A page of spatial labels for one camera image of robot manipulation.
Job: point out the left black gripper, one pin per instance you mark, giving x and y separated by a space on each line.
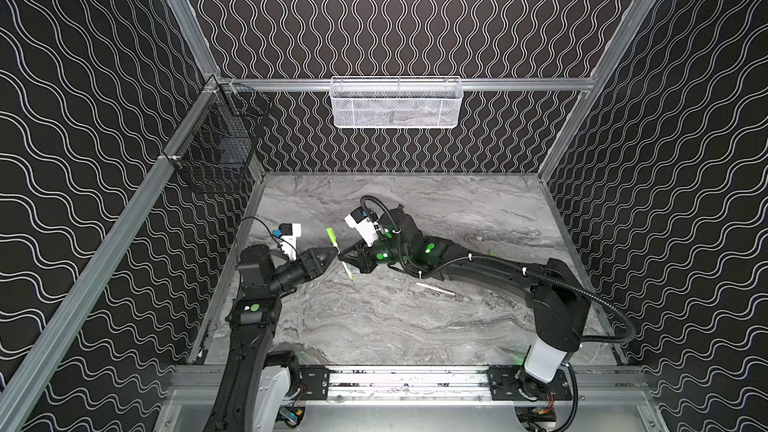
308 262

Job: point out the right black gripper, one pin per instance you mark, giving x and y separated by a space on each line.
365 255

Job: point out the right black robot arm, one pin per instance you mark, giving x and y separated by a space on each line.
559 305

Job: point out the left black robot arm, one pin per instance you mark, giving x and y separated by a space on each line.
256 383

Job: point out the white pen yellow tip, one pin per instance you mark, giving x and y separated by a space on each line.
436 289

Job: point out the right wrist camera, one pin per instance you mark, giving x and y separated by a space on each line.
365 224

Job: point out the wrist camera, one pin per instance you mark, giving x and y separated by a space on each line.
286 236
365 224

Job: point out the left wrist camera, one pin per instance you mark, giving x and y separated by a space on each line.
286 236

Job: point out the white wire mesh basket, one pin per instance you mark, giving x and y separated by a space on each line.
389 102

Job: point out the black wire mesh basket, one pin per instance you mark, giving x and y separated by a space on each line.
219 155

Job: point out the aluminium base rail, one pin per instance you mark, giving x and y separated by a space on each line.
450 384

